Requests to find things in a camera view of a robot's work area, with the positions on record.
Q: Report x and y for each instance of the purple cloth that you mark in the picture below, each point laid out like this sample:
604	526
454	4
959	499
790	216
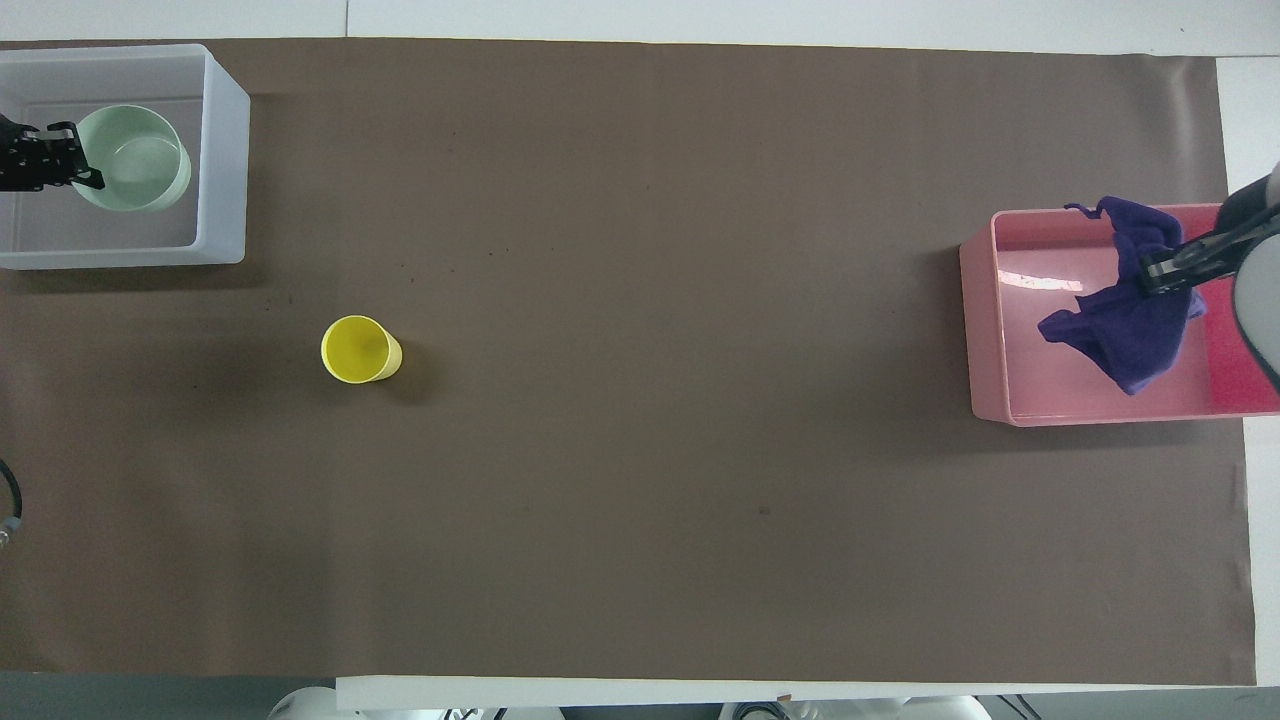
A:
1130	330

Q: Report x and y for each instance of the translucent white plastic box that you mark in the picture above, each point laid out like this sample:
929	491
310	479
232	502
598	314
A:
225	170

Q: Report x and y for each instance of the pink plastic box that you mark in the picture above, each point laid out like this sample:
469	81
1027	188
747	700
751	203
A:
1060	340

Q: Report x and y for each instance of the pale green cup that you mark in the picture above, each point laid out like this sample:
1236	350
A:
135	165

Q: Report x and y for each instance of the yellow cup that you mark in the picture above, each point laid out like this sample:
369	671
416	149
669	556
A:
357	350

